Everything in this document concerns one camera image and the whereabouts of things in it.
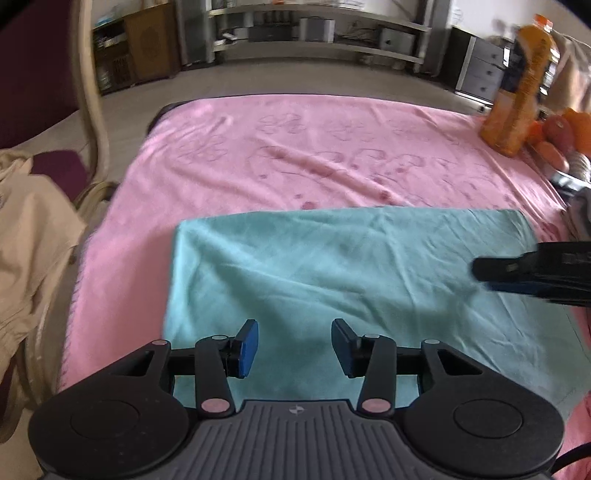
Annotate red apple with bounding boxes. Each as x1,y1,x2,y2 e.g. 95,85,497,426
542,115,575,148
531,141,571,169

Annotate grey metal cabinet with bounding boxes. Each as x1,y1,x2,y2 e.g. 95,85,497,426
175,0,215,65

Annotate large orange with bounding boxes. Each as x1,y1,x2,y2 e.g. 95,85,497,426
561,108,591,139

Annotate black folding table frame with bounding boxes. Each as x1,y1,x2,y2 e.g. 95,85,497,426
147,102,197,136

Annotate beige elastic-waist pants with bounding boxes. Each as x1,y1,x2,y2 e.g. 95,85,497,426
0,150,89,398

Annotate maroon banquet chair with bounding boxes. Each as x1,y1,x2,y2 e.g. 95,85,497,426
0,0,118,213

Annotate pink printed blanket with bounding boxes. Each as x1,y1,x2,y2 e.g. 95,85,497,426
60,95,591,476

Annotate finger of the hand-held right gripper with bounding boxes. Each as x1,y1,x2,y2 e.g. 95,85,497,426
488,279,563,299
472,251,546,284

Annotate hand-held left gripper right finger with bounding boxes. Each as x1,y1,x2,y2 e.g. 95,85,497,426
331,318,482,419

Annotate orange juice bottle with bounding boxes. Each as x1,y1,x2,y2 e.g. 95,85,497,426
479,14,561,158

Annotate beige fleece coat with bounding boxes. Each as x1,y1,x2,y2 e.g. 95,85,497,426
549,30,591,116

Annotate black media receiver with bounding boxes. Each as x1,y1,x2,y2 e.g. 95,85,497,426
249,25,294,42

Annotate teal t-shirt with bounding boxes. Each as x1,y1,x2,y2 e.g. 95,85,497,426
164,207,585,411

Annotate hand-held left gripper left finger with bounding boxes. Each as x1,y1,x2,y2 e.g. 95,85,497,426
111,318,260,419

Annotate wooden cabinet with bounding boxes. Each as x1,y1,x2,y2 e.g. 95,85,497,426
92,4,181,95

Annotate grey speaker box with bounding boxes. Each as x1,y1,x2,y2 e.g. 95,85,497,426
299,17,336,44

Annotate dark grey drawer cabinet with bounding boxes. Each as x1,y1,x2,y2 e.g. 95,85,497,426
455,28,513,104

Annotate metal fruit tray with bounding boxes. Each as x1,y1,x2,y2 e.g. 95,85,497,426
549,168,591,191

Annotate grey television stand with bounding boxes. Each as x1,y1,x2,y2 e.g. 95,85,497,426
208,2,432,75

